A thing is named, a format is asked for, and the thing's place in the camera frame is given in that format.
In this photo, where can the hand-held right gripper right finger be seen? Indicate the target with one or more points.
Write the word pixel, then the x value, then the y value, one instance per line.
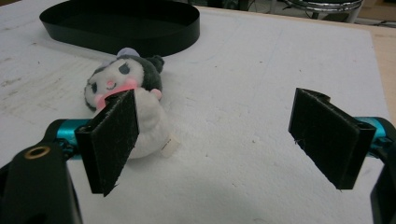
pixel 330 137

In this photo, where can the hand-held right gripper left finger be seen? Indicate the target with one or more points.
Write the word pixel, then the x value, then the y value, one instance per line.
pixel 109 140

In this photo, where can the white and grey plush toy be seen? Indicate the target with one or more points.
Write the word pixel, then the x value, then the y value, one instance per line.
pixel 137 81

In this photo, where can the black oval tray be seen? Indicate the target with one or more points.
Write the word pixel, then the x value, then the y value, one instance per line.
pixel 121 25

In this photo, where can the chrome stool base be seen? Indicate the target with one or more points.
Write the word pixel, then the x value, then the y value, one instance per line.
pixel 323 6

